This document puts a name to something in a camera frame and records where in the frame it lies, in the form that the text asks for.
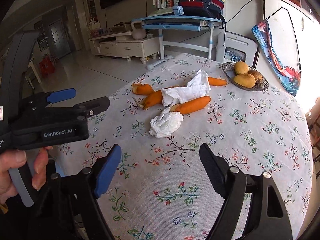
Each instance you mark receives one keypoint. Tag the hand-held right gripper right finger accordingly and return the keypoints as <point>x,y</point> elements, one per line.
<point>212,170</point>

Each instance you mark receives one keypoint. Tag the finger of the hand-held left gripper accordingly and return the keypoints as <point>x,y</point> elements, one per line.
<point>96,104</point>
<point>62,95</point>

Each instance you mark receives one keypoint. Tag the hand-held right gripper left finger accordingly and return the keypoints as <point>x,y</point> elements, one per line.
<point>107,172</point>

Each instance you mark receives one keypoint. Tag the orange carrot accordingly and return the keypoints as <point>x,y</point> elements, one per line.
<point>217,80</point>
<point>153,98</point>
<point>192,105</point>
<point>145,89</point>

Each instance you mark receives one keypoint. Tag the white tissue ball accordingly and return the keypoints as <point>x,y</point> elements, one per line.
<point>165,123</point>

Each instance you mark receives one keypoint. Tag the long white tissue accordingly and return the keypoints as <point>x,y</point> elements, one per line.
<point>190,90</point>

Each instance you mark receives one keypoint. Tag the person's left hand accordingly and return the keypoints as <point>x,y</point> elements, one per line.
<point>12,160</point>

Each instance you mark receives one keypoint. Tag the red plastic stool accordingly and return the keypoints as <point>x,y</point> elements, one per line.
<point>47,66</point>

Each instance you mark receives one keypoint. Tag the table with floral tablecloth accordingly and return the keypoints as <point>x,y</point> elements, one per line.
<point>175,155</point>

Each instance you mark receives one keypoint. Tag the white side table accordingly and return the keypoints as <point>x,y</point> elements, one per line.
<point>32,67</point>

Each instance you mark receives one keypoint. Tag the grey door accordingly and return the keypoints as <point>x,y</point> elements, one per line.
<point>60,38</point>

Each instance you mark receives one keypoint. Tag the cream television cabinet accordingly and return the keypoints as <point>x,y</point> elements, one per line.
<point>125,46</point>

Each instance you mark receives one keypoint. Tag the pink items on cabinet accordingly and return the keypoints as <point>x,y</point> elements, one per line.
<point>97,32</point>

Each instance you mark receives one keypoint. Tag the golden box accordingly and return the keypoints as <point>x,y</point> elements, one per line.
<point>121,29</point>

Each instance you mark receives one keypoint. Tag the pink kettlebell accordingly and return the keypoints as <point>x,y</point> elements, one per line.
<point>138,32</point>

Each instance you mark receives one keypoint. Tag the yellow mango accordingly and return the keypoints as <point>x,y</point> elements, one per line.
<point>244,80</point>
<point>241,68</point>

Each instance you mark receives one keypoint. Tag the brown spotted mango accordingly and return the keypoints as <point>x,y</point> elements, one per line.
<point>256,75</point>

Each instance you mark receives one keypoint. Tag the wooden chair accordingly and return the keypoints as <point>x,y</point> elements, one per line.
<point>315,122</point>

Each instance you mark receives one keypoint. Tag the blue study desk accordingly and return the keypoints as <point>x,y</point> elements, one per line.
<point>175,20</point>

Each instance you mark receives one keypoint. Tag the light blue small box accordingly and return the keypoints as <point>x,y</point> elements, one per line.
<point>178,10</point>

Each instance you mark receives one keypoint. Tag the colourful printed bag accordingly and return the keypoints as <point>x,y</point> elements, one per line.
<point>277,62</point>

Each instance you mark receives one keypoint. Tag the white appliance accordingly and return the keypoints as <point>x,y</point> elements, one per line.
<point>235,42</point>

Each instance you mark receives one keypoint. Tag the navy red backpack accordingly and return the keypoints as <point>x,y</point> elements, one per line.
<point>200,2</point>

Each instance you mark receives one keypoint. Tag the white cabinet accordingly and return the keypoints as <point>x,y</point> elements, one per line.
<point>277,2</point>

